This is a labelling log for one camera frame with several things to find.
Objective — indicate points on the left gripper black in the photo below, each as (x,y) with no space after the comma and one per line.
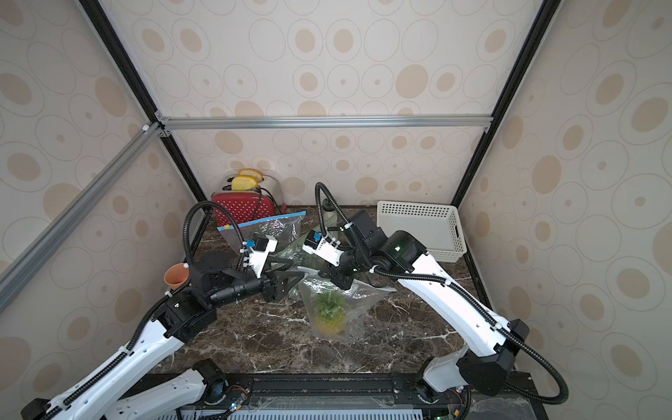
(272,283)

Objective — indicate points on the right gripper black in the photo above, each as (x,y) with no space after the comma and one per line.
(341,269)

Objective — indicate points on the yellow pineapple green crown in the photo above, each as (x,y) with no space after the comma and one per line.
(330,310)

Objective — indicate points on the clear zip-top bag blue slider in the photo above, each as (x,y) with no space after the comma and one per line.
(361,298)

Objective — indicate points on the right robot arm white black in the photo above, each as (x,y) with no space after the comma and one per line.
(488,356)

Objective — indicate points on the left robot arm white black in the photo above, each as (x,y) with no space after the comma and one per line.
(166,327)

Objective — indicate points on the green-zip bag with pineapple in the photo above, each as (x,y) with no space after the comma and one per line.
(294,251)

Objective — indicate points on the blue-zip bag with pineapple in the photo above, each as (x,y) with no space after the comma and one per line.
(285,228)

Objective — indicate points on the small bottle black cap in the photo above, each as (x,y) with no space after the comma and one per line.
(329,213)

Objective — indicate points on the red toaster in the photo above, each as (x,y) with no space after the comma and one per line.
(246,206)

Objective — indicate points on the front yellow toast slice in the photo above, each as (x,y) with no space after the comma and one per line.
(243,183)

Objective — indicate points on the yellow toast slice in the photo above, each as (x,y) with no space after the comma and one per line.
(243,183)
(247,172)

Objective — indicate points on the rear yellow toast slice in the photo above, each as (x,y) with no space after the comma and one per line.
(247,172)

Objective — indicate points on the orange plastic cup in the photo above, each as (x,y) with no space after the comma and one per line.
(176,275)

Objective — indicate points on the white perforated plastic basket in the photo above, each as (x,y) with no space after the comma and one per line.
(438,227)

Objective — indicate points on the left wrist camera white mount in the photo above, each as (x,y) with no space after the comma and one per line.
(256,251)

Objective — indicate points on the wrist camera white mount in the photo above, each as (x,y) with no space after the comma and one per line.
(256,251)
(325,248)

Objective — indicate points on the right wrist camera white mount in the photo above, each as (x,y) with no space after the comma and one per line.
(325,248)

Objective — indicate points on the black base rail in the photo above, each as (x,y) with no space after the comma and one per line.
(310,396)

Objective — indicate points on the horizontal aluminium frame bar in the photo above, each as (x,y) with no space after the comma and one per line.
(313,123)

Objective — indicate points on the left diagonal aluminium frame bar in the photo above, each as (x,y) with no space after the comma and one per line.
(22,271)

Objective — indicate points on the left black frame post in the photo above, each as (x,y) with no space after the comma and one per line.
(97,16)

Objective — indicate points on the black frame post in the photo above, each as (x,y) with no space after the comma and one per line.
(97,16)
(531,44)

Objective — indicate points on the right black frame post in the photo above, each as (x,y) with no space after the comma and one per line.
(531,44)

